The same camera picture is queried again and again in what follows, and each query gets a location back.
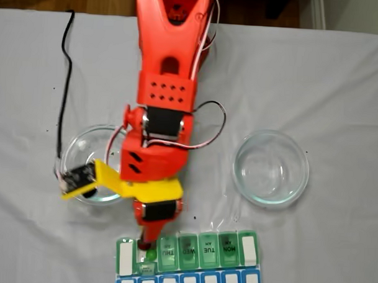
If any weekly pill organizer box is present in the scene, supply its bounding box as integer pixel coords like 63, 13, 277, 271
114, 225, 264, 283

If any glass bowl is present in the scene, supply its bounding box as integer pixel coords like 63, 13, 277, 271
230, 127, 311, 210
58, 123, 128, 207

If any white table cloth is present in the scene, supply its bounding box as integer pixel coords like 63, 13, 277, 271
0, 7, 378, 283

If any white baseboard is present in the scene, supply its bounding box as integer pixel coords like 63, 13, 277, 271
304, 0, 327, 31

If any camera board on yellow mount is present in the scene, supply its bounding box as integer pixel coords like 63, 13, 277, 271
59, 157, 124, 204

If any black camera cable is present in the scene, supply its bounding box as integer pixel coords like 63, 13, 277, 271
53, 9, 76, 183

